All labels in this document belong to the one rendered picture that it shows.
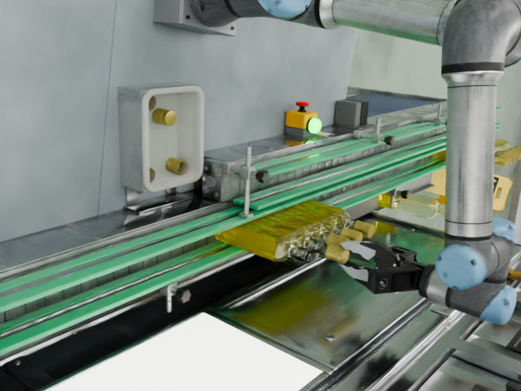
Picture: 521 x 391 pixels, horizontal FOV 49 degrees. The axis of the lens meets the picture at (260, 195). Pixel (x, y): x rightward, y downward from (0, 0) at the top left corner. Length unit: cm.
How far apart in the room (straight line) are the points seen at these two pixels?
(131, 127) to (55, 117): 16
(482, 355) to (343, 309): 30
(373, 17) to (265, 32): 49
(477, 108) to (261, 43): 79
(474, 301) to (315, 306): 36
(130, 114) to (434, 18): 64
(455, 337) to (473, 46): 65
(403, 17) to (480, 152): 33
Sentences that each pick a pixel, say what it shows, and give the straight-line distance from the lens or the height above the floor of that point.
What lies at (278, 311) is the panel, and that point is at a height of 111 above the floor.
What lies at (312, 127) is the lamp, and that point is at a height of 84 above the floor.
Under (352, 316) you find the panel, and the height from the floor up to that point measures 123.
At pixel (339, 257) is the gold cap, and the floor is 119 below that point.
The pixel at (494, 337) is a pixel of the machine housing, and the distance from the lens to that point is 141.
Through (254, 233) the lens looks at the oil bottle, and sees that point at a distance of 129.
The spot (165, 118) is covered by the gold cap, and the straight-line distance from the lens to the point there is 129.
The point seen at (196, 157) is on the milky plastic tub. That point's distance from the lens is 135.
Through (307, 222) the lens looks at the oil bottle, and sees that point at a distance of 137.
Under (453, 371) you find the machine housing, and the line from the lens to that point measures 125.
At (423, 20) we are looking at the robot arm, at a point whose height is 130.
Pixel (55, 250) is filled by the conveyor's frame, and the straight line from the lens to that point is 113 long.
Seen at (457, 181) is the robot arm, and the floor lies 146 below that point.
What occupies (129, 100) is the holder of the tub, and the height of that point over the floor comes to 79.
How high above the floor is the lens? 177
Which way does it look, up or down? 37 degrees down
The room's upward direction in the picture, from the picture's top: 106 degrees clockwise
